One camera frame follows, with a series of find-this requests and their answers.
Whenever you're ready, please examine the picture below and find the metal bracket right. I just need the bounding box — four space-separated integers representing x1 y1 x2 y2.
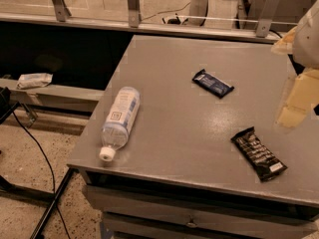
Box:
256 0 280 38

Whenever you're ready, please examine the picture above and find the grey table drawer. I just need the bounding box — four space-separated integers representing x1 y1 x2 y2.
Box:
83 185 318 239

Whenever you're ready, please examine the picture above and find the white packet on ledge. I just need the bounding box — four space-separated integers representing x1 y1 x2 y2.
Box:
17 73 53 90

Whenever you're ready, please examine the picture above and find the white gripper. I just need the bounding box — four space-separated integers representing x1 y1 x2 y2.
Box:
271 0 319 128

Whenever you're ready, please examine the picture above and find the black floor cable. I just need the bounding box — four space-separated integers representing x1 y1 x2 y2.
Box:
11 110 73 239

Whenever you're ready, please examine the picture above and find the grey metal rail ledge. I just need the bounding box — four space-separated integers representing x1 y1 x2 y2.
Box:
0 79 104 113

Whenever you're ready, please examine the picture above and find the metal bracket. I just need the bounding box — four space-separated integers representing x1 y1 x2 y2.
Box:
52 0 71 22
127 0 141 28
256 0 280 38

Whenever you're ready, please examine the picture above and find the black stand leg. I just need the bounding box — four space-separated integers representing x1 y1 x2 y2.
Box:
30 168 74 239

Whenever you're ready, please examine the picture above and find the black snack bar wrapper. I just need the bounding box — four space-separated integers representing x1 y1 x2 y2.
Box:
231 126 287 182

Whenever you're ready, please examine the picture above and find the blue rxbar blueberry wrapper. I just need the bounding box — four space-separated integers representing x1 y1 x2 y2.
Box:
192 69 234 99

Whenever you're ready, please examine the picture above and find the metal bracket middle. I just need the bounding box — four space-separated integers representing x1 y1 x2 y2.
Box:
127 0 141 28

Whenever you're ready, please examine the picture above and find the clear plastic water bottle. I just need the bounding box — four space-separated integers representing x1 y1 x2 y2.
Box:
99 87 141 161

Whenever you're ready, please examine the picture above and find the metal bracket left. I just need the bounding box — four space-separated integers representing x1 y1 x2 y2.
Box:
52 0 71 22

